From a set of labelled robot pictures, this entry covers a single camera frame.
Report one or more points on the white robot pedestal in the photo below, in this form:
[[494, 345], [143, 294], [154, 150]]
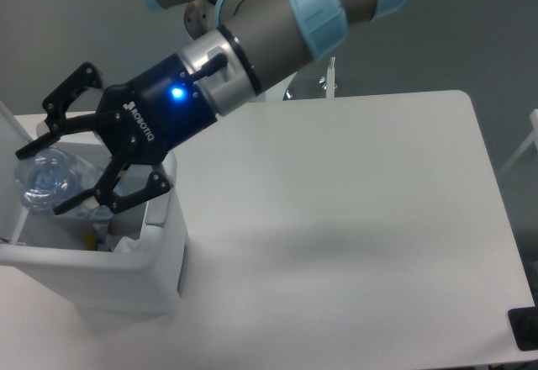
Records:
[[198, 16]]

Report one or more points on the clear plastic water bottle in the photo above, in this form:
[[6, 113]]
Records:
[[51, 177]]

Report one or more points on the white trash can lid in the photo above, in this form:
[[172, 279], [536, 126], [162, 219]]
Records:
[[13, 213]]

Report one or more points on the black device at table edge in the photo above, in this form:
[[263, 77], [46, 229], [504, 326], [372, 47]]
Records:
[[523, 322]]

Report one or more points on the white furniture leg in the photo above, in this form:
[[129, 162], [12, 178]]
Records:
[[528, 143]]

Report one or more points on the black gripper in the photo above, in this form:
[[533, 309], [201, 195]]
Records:
[[162, 108]]

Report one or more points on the white trash can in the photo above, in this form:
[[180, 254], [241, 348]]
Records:
[[50, 250]]

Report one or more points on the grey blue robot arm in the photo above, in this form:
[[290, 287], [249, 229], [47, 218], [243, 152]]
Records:
[[253, 45]]

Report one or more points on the trash inside can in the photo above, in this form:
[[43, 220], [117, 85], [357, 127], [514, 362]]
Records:
[[99, 237]]

